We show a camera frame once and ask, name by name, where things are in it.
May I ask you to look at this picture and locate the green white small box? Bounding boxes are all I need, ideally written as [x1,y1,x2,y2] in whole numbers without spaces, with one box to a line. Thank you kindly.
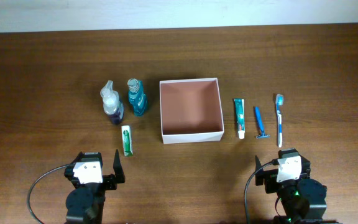
[121,125,133,157]

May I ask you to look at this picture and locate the clear spray bottle purple liquid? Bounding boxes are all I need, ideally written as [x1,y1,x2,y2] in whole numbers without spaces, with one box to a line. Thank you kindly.
[100,80,124,124]

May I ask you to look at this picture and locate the teal mouthwash bottle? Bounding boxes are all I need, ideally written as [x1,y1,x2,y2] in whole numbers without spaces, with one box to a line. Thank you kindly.
[127,78,147,116]

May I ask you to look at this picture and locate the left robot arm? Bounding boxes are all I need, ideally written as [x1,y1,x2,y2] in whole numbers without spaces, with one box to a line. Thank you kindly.
[64,151,126,223]

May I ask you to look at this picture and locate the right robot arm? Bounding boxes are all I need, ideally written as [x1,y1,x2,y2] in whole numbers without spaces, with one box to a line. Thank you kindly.
[255,148,327,224]

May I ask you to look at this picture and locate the blue disposable razor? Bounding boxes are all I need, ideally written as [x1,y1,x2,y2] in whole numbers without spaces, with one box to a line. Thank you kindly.
[254,106,270,139]

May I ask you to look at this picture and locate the teal white toothpaste tube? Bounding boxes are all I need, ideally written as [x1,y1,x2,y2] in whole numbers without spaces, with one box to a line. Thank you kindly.
[234,98,246,139]

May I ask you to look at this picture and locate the blue white toothbrush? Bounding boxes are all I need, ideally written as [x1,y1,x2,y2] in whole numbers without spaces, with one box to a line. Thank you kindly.
[275,94,284,147]

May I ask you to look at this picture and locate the white open cardboard box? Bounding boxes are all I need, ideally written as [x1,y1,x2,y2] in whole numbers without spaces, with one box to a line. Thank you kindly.
[159,78,224,144]

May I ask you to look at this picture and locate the right black cable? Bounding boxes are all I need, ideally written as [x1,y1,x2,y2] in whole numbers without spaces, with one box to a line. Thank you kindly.
[243,159,280,224]

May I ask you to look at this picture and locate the black cable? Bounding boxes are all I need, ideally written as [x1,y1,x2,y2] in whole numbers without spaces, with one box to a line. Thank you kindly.
[27,164,71,224]
[243,159,280,224]

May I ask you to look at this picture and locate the left black cable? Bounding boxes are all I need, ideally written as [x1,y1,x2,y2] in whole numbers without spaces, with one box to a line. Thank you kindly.
[27,164,71,224]

